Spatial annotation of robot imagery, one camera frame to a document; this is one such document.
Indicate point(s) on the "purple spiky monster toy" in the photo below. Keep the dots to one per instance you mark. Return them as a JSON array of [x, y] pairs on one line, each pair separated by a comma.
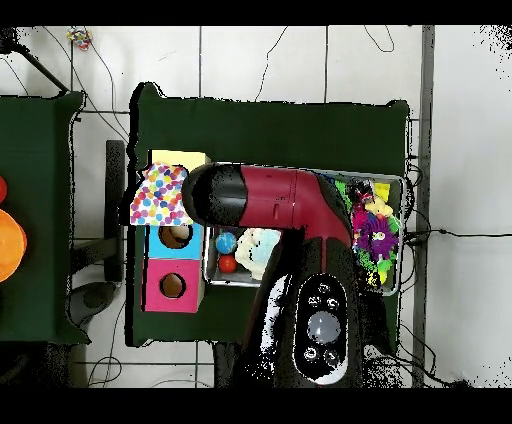
[[378, 232]]

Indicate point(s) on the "colourful patterned cloth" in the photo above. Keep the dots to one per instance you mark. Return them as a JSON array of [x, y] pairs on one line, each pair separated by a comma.
[[160, 196]]

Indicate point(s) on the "light teal cloth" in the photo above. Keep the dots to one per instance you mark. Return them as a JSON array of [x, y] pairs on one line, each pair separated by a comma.
[[268, 240]]

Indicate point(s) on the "orange bowl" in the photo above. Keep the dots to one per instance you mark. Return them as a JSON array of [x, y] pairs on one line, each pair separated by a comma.
[[10, 244]]

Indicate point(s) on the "small colourful toy on floor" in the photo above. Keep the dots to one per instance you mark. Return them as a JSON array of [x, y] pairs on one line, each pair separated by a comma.
[[78, 36]]

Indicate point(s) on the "cream yellow cloth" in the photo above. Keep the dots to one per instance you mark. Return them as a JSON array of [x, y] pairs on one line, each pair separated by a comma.
[[244, 248]]

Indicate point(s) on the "wooden box with three holes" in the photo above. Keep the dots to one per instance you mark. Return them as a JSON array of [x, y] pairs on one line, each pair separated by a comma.
[[172, 284]]

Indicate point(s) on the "shallow clear bin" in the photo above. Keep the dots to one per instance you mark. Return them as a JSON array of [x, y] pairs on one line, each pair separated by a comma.
[[210, 268]]

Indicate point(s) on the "dark green table cloth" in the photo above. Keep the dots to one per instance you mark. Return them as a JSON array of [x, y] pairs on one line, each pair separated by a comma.
[[272, 128]]

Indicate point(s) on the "blue globe ball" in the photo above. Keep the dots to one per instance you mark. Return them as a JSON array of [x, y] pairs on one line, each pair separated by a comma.
[[226, 242]]

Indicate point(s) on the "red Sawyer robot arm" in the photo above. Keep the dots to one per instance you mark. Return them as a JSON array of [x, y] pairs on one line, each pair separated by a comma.
[[272, 196]]

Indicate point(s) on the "green covered side table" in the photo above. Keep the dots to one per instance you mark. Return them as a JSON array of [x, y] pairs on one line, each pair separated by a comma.
[[40, 160]]

